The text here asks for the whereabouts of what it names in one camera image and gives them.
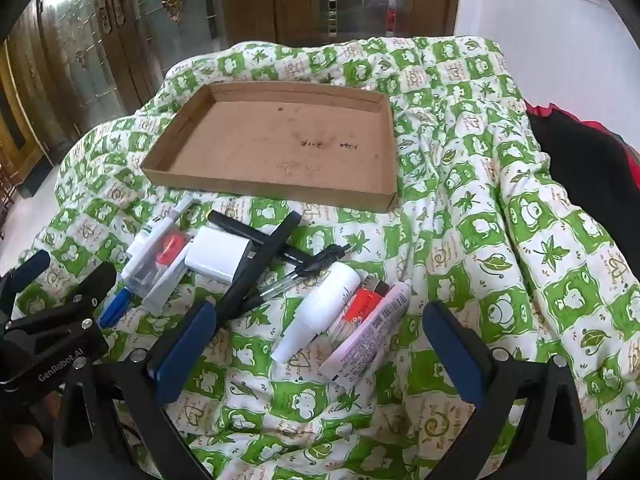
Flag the black marker yellow ends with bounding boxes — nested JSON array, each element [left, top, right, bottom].
[[220, 211, 302, 320]]

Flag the shallow cardboard tray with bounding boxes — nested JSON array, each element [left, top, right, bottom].
[[140, 81, 399, 212]]

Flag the pink white tube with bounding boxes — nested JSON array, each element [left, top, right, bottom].
[[318, 280, 415, 387]]

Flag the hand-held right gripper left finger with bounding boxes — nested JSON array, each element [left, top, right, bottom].
[[52, 301, 217, 480]]

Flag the wooden cabinet glass doors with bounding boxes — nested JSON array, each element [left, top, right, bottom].
[[0, 0, 226, 196]]

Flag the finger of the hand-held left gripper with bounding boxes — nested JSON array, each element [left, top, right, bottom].
[[5, 262, 118, 331], [0, 249, 52, 311]]

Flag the red black cloth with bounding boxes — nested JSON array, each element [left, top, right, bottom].
[[524, 101, 640, 281]]

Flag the blue pen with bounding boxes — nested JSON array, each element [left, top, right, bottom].
[[98, 285, 138, 329]]

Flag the wooden door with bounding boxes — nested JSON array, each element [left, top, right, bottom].
[[220, 0, 461, 46]]

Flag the green white printed blanket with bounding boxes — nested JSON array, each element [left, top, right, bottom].
[[15, 35, 640, 480]]

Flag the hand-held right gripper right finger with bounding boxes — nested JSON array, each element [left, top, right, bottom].
[[422, 301, 586, 480]]

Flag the white charger adapter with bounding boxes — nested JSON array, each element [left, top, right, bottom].
[[185, 226, 256, 286]]

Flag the white tube green print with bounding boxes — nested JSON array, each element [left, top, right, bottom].
[[125, 210, 173, 281]]

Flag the black marker blue cap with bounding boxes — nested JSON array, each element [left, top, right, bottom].
[[206, 210, 311, 263]]

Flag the white nozzle bottle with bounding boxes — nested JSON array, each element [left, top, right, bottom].
[[271, 261, 362, 365]]

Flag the clear lighter red top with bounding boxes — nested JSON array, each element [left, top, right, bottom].
[[131, 232, 193, 297]]

